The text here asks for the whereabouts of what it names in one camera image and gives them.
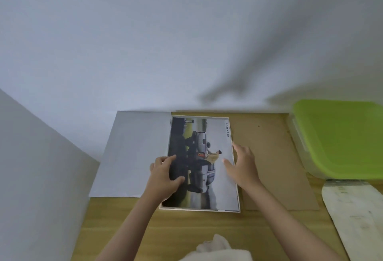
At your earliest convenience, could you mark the person's right forearm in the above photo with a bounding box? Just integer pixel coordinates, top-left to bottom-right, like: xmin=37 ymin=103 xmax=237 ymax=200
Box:
xmin=236 ymin=179 xmax=345 ymax=261

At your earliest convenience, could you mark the printed car photo sheet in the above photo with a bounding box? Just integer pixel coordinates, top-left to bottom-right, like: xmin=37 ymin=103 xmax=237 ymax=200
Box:
xmin=159 ymin=115 xmax=241 ymax=213

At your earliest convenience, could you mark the person's left forearm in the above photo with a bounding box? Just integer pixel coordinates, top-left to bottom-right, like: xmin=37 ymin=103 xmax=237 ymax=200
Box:
xmin=95 ymin=191 xmax=163 ymax=261

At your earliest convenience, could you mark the brown cardboard sheet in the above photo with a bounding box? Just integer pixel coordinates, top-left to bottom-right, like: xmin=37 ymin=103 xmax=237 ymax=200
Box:
xmin=176 ymin=112 xmax=320 ymax=211

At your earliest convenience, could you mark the white stained paper strip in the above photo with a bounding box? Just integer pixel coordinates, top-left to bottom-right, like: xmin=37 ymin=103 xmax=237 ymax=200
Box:
xmin=321 ymin=180 xmax=383 ymax=261

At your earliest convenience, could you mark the person's left hand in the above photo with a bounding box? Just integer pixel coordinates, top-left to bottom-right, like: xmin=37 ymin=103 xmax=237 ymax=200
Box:
xmin=144 ymin=155 xmax=186 ymax=203

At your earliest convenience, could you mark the grey paper sheet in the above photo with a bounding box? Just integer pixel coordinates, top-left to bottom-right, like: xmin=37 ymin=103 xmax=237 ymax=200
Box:
xmin=89 ymin=111 xmax=173 ymax=198

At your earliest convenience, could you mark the green plastic lid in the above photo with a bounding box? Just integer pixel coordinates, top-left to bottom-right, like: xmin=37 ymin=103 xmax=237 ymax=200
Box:
xmin=292 ymin=99 xmax=383 ymax=180

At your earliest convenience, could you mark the white cloth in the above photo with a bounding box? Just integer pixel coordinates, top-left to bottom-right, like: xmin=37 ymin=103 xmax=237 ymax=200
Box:
xmin=178 ymin=233 xmax=252 ymax=261

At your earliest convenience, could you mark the person's right hand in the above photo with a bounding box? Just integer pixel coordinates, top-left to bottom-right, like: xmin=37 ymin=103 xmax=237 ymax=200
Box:
xmin=222 ymin=143 xmax=262 ymax=191

